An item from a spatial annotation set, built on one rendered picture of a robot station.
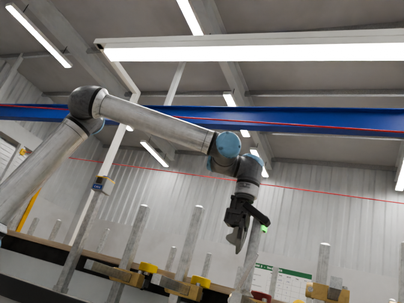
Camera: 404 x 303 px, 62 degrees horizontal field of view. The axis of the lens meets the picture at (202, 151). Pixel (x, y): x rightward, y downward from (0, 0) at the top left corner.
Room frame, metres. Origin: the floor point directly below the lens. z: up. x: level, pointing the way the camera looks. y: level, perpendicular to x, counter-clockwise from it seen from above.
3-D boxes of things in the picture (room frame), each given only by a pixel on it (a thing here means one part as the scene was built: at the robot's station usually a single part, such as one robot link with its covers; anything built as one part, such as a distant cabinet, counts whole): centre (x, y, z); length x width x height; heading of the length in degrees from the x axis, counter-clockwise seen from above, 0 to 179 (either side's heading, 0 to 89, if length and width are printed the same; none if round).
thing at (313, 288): (1.17, -0.53, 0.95); 0.14 x 0.06 x 0.05; 66
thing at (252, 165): (1.23, -0.20, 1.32); 0.10 x 0.09 x 0.12; 89
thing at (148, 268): (1.59, 0.08, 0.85); 0.08 x 0.08 x 0.11
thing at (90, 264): (1.41, 0.16, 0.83); 0.44 x 0.03 x 0.04; 156
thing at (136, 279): (1.48, 0.15, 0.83); 0.14 x 0.06 x 0.05; 66
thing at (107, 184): (1.59, 0.41, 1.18); 0.07 x 0.07 x 0.08; 66
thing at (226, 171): (1.22, -0.09, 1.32); 0.12 x 0.12 x 0.09; 89
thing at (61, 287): (1.60, 0.41, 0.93); 0.05 x 0.05 x 0.45; 66
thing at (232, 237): (1.22, -0.20, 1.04); 0.06 x 0.03 x 0.09; 66
